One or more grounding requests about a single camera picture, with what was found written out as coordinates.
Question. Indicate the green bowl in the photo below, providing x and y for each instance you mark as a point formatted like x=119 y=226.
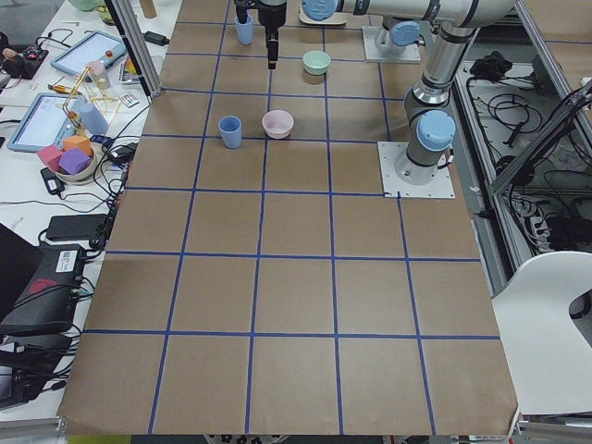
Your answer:
x=316 y=62

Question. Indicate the teach pendant tablet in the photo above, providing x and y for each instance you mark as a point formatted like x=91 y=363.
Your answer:
x=46 y=122
x=95 y=46

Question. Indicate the bowl of foam blocks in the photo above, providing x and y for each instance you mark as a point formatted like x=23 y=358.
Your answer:
x=73 y=163

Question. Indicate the gold wire rack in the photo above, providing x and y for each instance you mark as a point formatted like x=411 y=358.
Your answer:
x=85 y=91

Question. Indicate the black power adapter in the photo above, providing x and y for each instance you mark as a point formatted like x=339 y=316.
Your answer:
x=74 y=228

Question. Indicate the blue cup standing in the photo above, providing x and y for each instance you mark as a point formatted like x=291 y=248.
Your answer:
x=230 y=129

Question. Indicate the pink bowl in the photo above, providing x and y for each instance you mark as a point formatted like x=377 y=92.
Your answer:
x=277 y=124

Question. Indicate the pink tumbler cup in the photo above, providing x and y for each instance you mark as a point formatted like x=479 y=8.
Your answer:
x=97 y=73

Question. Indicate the black charger brick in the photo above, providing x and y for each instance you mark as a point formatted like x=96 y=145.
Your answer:
x=155 y=38

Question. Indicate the white chair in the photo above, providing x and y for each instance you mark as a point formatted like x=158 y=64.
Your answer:
x=548 y=357

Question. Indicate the teach pendant tablet far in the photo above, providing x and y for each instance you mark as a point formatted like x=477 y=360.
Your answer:
x=95 y=46

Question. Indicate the blue cup carried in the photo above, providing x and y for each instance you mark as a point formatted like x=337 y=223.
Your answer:
x=244 y=29

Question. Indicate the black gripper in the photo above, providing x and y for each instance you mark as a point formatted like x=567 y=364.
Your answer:
x=271 y=16

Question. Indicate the light blue cylinder cup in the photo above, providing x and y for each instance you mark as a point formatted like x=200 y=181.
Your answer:
x=93 y=119

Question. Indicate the teach pendant tablet near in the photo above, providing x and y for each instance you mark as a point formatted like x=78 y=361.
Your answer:
x=46 y=122

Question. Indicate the cardboard tube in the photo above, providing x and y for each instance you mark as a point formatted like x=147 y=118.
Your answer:
x=148 y=9

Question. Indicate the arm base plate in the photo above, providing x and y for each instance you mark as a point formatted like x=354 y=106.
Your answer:
x=379 y=48
x=403 y=179

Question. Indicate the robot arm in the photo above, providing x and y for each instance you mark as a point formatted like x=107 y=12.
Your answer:
x=397 y=33
x=459 y=22

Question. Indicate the aluminium frame post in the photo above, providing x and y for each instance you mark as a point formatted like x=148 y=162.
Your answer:
x=130 y=32

